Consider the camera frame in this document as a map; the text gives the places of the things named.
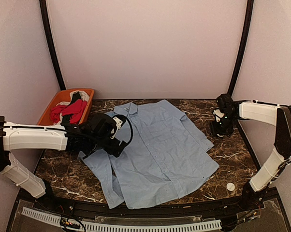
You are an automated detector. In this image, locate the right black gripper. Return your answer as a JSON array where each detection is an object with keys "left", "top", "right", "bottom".
[{"left": 209, "top": 113, "right": 238, "bottom": 136}]

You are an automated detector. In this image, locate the light blue shirt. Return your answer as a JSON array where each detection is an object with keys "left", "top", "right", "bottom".
[{"left": 78, "top": 100, "right": 219, "bottom": 209}]

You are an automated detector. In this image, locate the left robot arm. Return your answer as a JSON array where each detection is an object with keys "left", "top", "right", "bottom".
[{"left": 0, "top": 113, "right": 131, "bottom": 211}]

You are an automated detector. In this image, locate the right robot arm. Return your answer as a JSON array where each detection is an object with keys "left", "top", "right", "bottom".
[{"left": 210, "top": 93, "right": 291, "bottom": 210}]

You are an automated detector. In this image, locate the red cloth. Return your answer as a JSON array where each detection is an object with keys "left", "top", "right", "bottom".
[{"left": 49, "top": 99, "right": 87, "bottom": 124}]

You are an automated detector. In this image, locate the white cloth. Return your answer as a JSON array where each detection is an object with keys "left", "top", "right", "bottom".
[{"left": 70, "top": 90, "right": 90, "bottom": 102}]

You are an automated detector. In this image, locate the dark green cloth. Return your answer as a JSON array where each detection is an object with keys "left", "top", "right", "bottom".
[{"left": 69, "top": 91, "right": 82, "bottom": 105}]

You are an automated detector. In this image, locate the orange plastic basket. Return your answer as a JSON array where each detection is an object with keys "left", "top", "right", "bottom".
[{"left": 37, "top": 88, "right": 94, "bottom": 125}]

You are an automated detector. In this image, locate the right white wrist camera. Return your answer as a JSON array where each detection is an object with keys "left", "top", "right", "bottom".
[{"left": 213, "top": 109, "right": 224, "bottom": 121}]

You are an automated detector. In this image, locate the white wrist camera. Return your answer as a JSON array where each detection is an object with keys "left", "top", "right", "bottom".
[
  {"left": 213, "top": 109, "right": 224, "bottom": 121},
  {"left": 113, "top": 116, "right": 125, "bottom": 129}
]

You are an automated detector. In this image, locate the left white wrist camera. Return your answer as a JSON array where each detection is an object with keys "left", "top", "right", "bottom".
[{"left": 113, "top": 116, "right": 125, "bottom": 129}]

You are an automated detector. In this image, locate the black right frame pole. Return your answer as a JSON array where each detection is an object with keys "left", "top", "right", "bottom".
[{"left": 227, "top": 0, "right": 254, "bottom": 96}]

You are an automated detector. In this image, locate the black frame pole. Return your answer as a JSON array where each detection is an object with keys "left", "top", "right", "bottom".
[
  {"left": 39, "top": 0, "right": 66, "bottom": 90},
  {"left": 227, "top": 0, "right": 254, "bottom": 96}
]

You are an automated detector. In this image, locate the white perforated cable tray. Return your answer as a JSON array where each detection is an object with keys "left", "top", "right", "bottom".
[{"left": 21, "top": 207, "right": 222, "bottom": 232}]

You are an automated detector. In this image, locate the black left frame pole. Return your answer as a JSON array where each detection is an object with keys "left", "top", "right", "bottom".
[{"left": 39, "top": 0, "right": 66, "bottom": 90}]

